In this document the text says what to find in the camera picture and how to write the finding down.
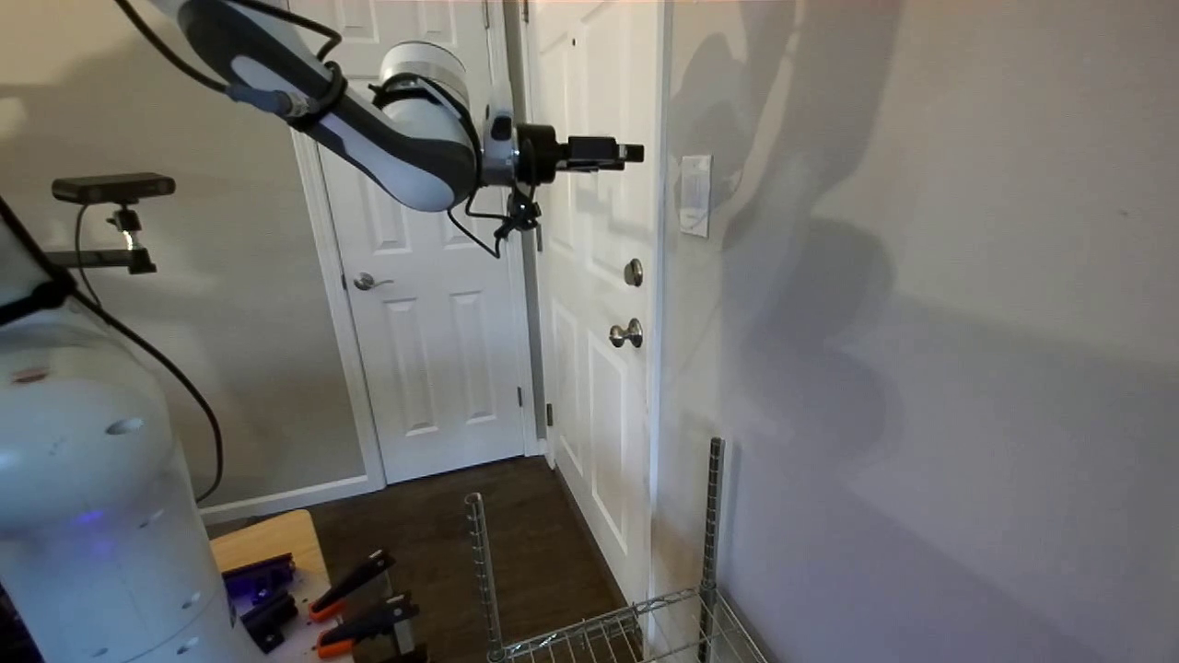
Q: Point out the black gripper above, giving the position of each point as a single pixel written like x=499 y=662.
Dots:
x=540 y=153

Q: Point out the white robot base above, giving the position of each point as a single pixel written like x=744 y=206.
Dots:
x=101 y=544

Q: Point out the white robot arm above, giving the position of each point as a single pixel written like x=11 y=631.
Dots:
x=409 y=132

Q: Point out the white panel front door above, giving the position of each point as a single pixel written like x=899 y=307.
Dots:
x=596 y=71

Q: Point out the silver deadbolt lock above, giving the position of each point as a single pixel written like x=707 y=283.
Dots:
x=636 y=274

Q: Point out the silver door knob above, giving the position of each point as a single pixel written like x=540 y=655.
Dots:
x=626 y=333

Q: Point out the white interior door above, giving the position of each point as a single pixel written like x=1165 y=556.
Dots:
x=432 y=324

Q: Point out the wooden board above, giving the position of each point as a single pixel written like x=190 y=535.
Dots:
x=276 y=535

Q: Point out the orange black clamp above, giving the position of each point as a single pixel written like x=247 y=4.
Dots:
x=386 y=620
x=333 y=597

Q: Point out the purple black block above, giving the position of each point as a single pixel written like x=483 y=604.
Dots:
x=264 y=597

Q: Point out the white wall light switch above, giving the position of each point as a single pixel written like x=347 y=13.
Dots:
x=693 y=193

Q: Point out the black stereo camera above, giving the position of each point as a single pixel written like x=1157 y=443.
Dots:
x=112 y=189

